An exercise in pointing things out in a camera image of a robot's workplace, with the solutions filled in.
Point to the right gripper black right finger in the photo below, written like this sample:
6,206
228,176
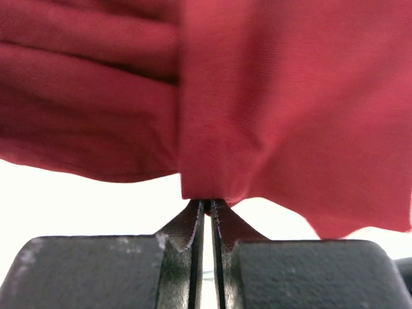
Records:
252,271

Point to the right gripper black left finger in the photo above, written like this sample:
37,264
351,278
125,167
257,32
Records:
162,270

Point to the dark red t-shirt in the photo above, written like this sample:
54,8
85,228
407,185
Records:
304,103

